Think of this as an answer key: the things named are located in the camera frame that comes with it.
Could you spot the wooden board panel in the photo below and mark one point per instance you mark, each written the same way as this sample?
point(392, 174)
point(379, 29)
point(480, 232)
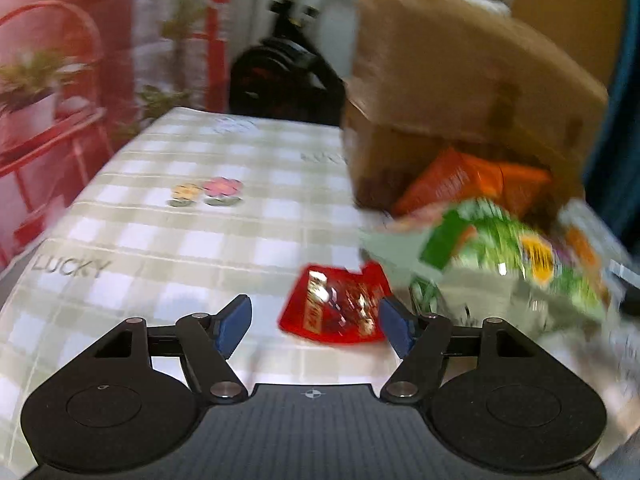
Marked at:
point(590, 31)

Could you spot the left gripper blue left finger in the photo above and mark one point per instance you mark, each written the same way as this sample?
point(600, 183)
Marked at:
point(207, 341)

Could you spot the green snack bag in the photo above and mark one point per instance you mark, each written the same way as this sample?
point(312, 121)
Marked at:
point(474, 260)

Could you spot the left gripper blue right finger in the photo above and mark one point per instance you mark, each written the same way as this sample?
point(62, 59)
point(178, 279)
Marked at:
point(421, 344)

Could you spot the black exercise bike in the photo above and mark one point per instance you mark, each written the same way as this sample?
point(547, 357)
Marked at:
point(285, 76)

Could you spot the orange snack bag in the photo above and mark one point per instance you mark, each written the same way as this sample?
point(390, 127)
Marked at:
point(456, 176)

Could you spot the red snack packet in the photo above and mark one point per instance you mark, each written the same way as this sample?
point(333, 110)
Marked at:
point(336, 306)

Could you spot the red printed backdrop cloth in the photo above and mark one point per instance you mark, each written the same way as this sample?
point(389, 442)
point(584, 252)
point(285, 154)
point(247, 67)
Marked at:
point(80, 79)

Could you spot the cardboard box with plastic liner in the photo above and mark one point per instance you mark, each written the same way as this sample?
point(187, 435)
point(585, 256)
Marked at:
point(434, 74)

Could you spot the teal curtain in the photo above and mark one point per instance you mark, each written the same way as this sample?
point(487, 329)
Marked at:
point(612, 176)

